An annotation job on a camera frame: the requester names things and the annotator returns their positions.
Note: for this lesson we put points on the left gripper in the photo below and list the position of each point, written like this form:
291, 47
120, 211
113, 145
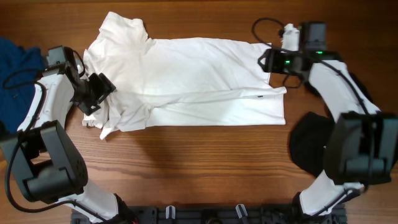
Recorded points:
104, 88

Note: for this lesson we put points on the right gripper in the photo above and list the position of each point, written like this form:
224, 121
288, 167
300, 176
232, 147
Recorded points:
273, 64

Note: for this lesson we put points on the white polo shirt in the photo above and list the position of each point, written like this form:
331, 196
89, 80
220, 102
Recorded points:
178, 82

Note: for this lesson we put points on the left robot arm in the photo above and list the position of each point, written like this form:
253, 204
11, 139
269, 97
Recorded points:
44, 168

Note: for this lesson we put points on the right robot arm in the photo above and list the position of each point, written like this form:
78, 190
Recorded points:
324, 194

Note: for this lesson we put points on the blue shirt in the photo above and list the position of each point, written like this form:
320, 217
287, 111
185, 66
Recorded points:
19, 67

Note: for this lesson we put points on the black shirt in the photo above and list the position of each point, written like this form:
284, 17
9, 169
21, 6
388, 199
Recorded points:
357, 144

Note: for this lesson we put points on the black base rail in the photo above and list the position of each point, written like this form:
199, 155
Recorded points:
205, 214

